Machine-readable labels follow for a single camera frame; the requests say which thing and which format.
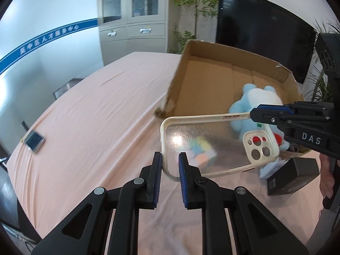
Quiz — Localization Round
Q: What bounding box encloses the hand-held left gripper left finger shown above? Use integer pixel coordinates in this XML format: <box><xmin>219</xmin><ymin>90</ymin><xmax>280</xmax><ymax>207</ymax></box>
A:
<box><xmin>31</xmin><ymin>151</ymin><xmax>163</xmax><ymax>255</ymax></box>

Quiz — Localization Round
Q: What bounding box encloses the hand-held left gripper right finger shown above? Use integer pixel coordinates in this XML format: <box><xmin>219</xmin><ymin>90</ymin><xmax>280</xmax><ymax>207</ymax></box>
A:
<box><xmin>178</xmin><ymin>152</ymin><xmax>310</xmax><ymax>255</ymax></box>

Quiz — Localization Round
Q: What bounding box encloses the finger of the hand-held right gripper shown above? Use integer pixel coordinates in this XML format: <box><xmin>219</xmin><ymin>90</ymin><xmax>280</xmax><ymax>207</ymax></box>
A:
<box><xmin>257</xmin><ymin>101</ymin><xmax>334</xmax><ymax>118</ymax></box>
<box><xmin>249</xmin><ymin>108</ymin><xmax>332</xmax><ymax>131</ymax></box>

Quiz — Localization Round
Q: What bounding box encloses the blue plush toy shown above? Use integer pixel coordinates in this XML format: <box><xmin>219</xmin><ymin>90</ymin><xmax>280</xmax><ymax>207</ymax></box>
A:
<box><xmin>229</xmin><ymin>84</ymin><xmax>291</xmax><ymax>180</ymax></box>

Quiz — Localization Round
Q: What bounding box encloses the pastel puzzle cube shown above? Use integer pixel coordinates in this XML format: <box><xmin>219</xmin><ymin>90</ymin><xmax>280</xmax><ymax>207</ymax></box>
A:
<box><xmin>187</xmin><ymin>136</ymin><xmax>217</xmax><ymax>170</ymax></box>

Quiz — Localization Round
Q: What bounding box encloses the black charger box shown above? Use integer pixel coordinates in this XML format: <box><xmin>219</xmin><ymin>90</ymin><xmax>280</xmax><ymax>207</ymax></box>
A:
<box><xmin>267</xmin><ymin>157</ymin><xmax>320</xmax><ymax>196</ymax></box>

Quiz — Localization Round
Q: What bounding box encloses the clear cream-edged phone case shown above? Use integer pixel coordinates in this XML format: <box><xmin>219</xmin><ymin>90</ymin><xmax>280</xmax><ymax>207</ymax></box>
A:
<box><xmin>160</xmin><ymin>112</ymin><xmax>280</xmax><ymax>182</ymax></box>

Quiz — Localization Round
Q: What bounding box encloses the brown cardboard box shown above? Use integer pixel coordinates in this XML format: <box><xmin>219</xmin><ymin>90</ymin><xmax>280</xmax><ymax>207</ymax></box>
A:
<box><xmin>153</xmin><ymin>39</ymin><xmax>312</xmax><ymax>154</ymax></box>

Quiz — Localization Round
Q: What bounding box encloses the person's right hand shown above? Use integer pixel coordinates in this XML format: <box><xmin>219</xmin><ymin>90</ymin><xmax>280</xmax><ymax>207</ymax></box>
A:
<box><xmin>319</xmin><ymin>154</ymin><xmax>334</xmax><ymax>198</ymax></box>

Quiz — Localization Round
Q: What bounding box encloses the palm-like green plant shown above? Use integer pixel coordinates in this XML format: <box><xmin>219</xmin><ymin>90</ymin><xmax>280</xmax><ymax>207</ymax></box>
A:
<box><xmin>305</xmin><ymin>18</ymin><xmax>340</xmax><ymax>104</ymax></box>

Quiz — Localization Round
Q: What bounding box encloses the black television screen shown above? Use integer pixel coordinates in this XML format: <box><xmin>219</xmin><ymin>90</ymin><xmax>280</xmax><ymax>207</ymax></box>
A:
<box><xmin>215</xmin><ymin>0</ymin><xmax>318</xmax><ymax>84</ymax></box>

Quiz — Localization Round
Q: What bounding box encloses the pink tablecloth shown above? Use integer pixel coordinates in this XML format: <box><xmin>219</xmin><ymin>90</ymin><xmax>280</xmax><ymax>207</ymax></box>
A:
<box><xmin>5</xmin><ymin>51</ymin><xmax>340</xmax><ymax>255</ymax></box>

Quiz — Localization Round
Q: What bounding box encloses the leafy green plant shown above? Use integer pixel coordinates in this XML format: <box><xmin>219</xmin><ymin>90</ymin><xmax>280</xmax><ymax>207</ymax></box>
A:
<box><xmin>167</xmin><ymin>0</ymin><xmax>220</xmax><ymax>55</ymax></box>

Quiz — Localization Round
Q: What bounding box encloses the dark chair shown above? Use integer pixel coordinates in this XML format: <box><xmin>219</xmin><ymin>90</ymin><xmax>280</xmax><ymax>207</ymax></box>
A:
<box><xmin>52</xmin><ymin>78</ymin><xmax>84</xmax><ymax>100</ymax></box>

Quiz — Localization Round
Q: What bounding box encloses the grey flat device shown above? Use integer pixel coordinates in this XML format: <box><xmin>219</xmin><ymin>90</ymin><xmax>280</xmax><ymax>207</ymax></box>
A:
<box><xmin>24</xmin><ymin>131</ymin><xmax>46</xmax><ymax>154</ymax></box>

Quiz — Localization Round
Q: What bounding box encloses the grey glass-door cabinet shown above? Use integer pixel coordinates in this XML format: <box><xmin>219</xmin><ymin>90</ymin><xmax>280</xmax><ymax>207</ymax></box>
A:
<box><xmin>96</xmin><ymin>0</ymin><xmax>169</xmax><ymax>67</ymax></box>

